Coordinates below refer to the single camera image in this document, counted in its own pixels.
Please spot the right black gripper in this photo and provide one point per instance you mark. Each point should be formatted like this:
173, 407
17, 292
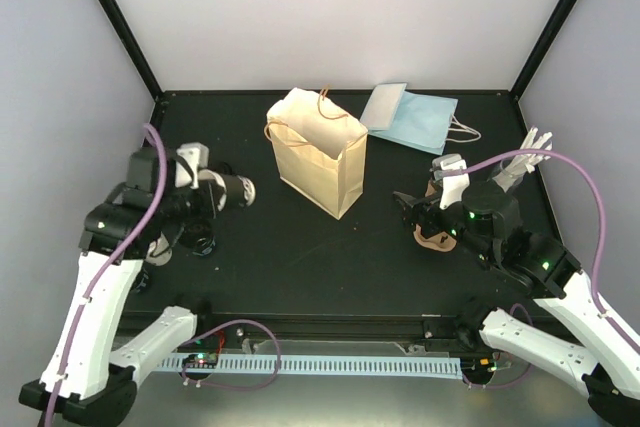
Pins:
412, 216

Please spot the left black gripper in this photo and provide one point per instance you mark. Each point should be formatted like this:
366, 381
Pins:
213, 194

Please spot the single paper cup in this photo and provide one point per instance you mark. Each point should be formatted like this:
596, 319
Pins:
227, 191

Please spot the brown paper bag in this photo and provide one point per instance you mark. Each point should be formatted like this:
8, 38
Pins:
319, 148

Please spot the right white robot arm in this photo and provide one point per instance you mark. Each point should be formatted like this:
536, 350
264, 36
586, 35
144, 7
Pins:
603, 363

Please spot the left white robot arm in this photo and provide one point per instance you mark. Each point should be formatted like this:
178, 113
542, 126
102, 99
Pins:
88, 381

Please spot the black cup lids stack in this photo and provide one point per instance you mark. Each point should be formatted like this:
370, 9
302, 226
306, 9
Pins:
223, 168

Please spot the paper cup stack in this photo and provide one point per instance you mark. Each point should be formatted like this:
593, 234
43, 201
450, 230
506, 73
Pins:
159, 251

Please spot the blue paper bag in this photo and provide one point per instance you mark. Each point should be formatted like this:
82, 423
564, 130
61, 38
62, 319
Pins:
422, 122

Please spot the black cup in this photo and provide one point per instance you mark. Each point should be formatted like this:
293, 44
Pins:
140, 282

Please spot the left small circuit board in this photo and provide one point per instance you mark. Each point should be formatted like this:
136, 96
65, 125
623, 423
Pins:
200, 361

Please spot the small circuit board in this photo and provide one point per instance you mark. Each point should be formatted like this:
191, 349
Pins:
200, 361
486, 364

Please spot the right small circuit board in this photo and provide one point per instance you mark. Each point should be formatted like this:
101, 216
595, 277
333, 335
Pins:
486, 364

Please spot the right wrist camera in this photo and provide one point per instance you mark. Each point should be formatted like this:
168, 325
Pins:
448, 173

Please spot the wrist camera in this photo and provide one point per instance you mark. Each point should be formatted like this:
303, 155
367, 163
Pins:
191, 158
448, 173

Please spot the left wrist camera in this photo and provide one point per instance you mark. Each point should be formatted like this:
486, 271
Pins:
191, 158

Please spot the black mounting rail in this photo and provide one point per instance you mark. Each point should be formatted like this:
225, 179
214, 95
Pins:
325, 328

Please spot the light blue cable duct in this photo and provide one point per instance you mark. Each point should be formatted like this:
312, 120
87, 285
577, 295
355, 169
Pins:
324, 365

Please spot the left black frame post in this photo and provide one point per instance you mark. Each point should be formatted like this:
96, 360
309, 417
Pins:
126, 36

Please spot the black frame post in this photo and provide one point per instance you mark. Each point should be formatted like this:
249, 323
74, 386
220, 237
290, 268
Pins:
126, 36
542, 46

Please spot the right black frame post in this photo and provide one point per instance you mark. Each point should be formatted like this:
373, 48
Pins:
542, 46

